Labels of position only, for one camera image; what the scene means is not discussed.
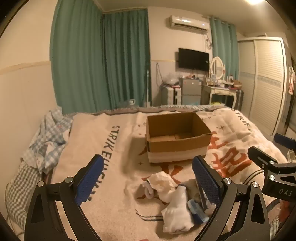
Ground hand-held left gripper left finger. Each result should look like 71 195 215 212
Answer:
24 154 104 241

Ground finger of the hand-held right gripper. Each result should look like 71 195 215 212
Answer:
247 146 278 172
274 133 296 151

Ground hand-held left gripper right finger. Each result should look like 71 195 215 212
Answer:
192 155 271 241

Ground beige sock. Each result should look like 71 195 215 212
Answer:
184 178 204 202

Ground brown cardboard box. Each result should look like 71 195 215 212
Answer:
146 112 212 164

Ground cream printed blanket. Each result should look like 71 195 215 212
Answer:
50 105 289 241

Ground blue plaid cloth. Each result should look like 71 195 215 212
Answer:
22 107 73 174

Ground dark suitcase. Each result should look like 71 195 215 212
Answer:
235 89 245 112

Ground white louvred wardrobe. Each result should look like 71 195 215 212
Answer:
237 37 290 136

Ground hanging pink clothes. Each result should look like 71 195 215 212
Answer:
288 66 296 95

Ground white dressing table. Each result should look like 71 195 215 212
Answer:
201 81 238 109

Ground white storage unit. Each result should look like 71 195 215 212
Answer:
161 85 182 106

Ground grey mini fridge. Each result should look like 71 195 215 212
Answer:
179 78 201 106

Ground oval white mirror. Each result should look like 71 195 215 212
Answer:
209 56 226 82

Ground white mop pole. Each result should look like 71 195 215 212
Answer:
144 70 151 108

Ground clear plastic bag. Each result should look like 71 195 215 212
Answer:
163 72 180 85

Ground narrow green curtain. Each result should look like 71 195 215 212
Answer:
209 16 240 82

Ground wide green curtain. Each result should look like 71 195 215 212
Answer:
50 0 104 114

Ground green curtain beside mop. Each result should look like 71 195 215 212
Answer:
102 9 152 110

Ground white air conditioner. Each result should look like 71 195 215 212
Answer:
168 15 210 35

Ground dark wall cable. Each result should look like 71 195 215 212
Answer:
156 62 163 87

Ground black wall television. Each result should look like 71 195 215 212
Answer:
178 48 210 71

